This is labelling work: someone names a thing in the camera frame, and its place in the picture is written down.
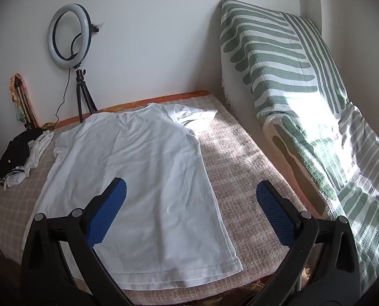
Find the white t-shirt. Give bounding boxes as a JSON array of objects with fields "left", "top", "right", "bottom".
[{"left": 33, "top": 103, "right": 243, "bottom": 291}]

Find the beige checkered bed cover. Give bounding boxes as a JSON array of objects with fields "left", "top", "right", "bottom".
[{"left": 0, "top": 93, "right": 303, "bottom": 305}]

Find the white garment under pile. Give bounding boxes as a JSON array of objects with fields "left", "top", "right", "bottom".
[{"left": 0, "top": 130, "right": 54, "bottom": 189}]

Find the black folded garment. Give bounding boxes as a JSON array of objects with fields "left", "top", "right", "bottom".
[{"left": 0, "top": 128, "right": 43, "bottom": 180}]

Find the orange patterned bed sheet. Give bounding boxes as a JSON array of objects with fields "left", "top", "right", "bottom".
[{"left": 43, "top": 91, "right": 210, "bottom": 131}]

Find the silver folded tripod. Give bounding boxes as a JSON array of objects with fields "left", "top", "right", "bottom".
[{"left": 14, "top": 78, "right": 37, "bottom": 129}]

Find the colourful scarf on tripod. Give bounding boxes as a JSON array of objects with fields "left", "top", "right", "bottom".
[{"left": 9, "top": 73, "right": 39, "bottom": 129}]

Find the black mini tripod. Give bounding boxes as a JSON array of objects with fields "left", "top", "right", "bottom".
[{"left": 76, "top": 68, "right": 98, "bottom": 123}]

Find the green white striped blanket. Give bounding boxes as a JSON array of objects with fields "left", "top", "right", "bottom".
[{"left": 220, "top": 0, "right": 379, "bottom": 291}]

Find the black power cable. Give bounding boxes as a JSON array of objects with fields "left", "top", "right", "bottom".
[{"left": 44, "top": 67, "right": 73, "bottom": 128}]

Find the white ring light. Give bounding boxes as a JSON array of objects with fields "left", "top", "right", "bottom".
[{"left": 47, "top": 4, "right": 103, "bottom": 68}]

